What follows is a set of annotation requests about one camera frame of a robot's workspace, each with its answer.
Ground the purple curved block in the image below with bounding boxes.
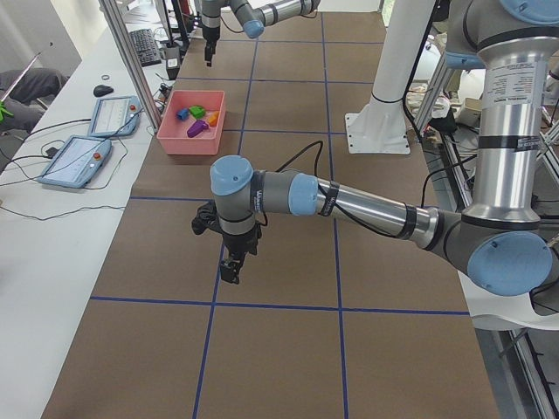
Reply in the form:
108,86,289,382
187,120,210,138

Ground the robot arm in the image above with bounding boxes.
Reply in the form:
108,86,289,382
191,1,558,297
201,0,320,67

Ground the green toy block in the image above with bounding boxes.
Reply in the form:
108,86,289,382
189,105,206,120

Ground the teach pendant near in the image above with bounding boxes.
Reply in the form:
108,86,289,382
38,135,113,189

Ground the orange toy block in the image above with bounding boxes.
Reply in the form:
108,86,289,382
206,111,220,127

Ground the pink plastic box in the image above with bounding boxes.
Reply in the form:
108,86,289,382
156,90,226,155

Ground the white curved chair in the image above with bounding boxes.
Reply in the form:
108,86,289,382
458,271,558,331

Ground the aluminium frame post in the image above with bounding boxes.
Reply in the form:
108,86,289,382
99,0,162,133

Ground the teach pendant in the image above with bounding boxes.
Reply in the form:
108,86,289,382
87,96,142,138
38,135,113,189

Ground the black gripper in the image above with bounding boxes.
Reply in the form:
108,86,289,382
191,201,262,285
200,15,221,67

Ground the small blue block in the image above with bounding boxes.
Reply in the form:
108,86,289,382
176,108,190,120

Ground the teach pendant far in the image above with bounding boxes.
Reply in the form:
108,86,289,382
87,96,142,138

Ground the black computer mouse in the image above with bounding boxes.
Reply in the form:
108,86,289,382
93,85,114,98

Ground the black keyboard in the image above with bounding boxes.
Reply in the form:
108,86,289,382
128,29,162,67

